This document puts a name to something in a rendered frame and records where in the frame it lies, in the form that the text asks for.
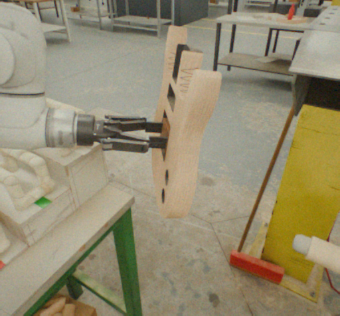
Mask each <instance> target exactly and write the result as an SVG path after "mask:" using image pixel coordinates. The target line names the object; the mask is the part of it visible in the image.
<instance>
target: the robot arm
mask: <svg viewBox="0 0 340 316"><path fill-rule="evenodd" d="M45 84H46V55H45V47H44V39H43V33H42V30H41V26H40V25H39V22H38V21H37V18H36V17H34V16H33V14H32V13H31V12H30V11H29V10H28V9H26V8H24V7H20V6H18V5H13V4H10V3H0V148H6V149H22V150H29V149H39V148H44V147H50V148H69V149H72V148H74V146H75V143H76V145H77V146H90V147H91V146H93V145H94V142H97V143H101V144H102V151H113V150H114V151H127V152H133V153H147V152H148V151H149V148H156V149H165V147H166V143H167V137H159V136H149V139H148V138H145V137H140V136H137V135H131V134H128V133H124V132H131V131H143V130H145V132H146V133H161V130H162V125H163V122H162V121H147V118H146V117H142V116H113V115H109V114H105V115H104V119H101V120H95V115H93V114H78V116H77V115H76V111H74V110H62V109H56V108H47V103H46V97H45Z"/></svg>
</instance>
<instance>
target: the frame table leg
mask: <svg viewBox="0 0 340 316"><path fill-rule="evenodd" d="M121 222H122V223H121V224H118V225H117V227H116V228H115V229H113V230H112V232H113V237H114V244H115V248H116V256H117V261H118V267H119V273H120V280H121V284H122V292H123V297H124V304H125V309H126V315H128V316H143V315H142V309H141V297H140V290H139V278H138V271H137V259H136V252H135V241H134V235H133V222H132V216H131V207H130V208H129V209H128V210H127V211H126V212H125V213H124V214H123V215H122V216H121Z"/></svg>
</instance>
